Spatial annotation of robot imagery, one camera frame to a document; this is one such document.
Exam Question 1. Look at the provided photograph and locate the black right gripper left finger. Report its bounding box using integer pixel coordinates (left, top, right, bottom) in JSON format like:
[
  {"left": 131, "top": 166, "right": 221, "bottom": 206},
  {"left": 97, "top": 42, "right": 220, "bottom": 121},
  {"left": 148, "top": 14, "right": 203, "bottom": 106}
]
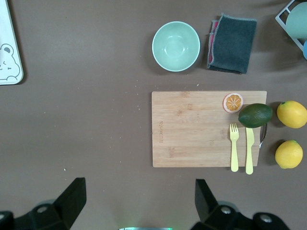
[{"left": 0, "top": 177, "right": 87, "bottom": 230}]

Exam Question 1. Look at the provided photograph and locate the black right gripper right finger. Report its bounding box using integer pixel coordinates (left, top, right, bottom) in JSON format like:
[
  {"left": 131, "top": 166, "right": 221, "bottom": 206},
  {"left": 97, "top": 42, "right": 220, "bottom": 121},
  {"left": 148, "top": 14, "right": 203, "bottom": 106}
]
[{"left": 191, "top": 178, "right": 291, "bottom": 230}]

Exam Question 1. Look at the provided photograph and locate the yellow plastic fork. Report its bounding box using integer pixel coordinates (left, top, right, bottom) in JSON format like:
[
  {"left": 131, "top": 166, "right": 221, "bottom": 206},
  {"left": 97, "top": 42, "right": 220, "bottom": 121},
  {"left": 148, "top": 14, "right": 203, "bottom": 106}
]
[{"left": 229, "top": 123, "right": 239, "bottom": 173}]

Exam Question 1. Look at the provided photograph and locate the yellow plastic knife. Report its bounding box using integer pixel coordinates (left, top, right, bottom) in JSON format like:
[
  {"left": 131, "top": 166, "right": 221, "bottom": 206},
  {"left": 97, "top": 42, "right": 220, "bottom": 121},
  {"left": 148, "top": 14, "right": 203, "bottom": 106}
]
[{"left": 245, "top": 126, "right": 255, "bottom": 175}]

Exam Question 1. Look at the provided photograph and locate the wooden cutting board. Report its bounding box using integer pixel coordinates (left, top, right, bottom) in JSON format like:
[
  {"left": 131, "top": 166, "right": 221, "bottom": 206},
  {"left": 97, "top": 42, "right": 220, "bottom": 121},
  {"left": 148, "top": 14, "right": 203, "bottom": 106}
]
[{"left": 151, "top": 90, "right": 268, "bottom": 168}]

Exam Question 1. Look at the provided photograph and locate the yellow lemon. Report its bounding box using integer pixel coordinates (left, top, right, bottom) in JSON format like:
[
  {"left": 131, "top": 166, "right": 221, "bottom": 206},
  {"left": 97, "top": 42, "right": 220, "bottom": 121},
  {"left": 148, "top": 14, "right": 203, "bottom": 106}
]
[
  {"left": 276, "top": 100, "right": 307, "bottom": 129},
  {"left": 274, "top": 140, "right": 304, "bottom": 170}
]

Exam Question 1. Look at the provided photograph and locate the dark green avocado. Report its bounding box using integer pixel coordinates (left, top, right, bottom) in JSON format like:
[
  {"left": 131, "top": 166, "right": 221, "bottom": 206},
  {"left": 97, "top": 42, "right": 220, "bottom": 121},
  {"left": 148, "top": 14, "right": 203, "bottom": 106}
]
[{"left": 238, "top": 103, "right": 273, "bottom": 129}]

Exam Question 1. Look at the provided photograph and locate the orange slice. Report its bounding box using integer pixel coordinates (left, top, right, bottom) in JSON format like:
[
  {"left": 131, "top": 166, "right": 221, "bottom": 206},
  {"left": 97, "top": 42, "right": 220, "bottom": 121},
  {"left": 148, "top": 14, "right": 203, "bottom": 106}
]
[{"left": 223, "top": 92, "right": 245, "bottom": 114}]

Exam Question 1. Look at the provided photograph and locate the dark grey folded cloth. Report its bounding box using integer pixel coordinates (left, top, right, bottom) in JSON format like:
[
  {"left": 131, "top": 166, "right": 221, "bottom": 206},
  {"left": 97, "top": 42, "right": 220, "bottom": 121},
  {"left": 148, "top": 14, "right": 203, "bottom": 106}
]
[{"left": 206, "top": 13, "right": 258, "bottom": 74}]

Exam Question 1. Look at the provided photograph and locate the light green bowl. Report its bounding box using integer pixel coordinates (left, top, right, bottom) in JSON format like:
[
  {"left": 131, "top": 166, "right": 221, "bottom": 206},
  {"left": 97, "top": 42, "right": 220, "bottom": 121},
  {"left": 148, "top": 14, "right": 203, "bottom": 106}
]
[{"left": 152, "top": 21, "right": 201, "bottom": 72}]

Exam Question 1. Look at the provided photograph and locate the cream bear print tray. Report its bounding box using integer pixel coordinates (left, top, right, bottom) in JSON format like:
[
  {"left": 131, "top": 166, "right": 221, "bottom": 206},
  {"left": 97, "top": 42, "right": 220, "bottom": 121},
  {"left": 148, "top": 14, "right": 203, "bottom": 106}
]
[{"left": 0, "top": 0, "right": 24, "bottom": 86}]

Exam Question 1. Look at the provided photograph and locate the pale green cup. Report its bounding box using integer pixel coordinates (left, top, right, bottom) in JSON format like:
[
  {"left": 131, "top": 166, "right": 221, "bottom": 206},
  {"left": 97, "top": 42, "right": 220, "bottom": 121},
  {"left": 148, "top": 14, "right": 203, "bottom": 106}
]
[{"left": 285, "top": 1, "right": 307, "bottom": 40}]

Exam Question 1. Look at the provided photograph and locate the white wire rack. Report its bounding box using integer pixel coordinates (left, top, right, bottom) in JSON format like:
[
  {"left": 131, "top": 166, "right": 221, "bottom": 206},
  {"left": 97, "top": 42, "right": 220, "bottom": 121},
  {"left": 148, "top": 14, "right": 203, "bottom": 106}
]
[{"left": 275, "top": 0, "right": 307, "bottom": 52}]

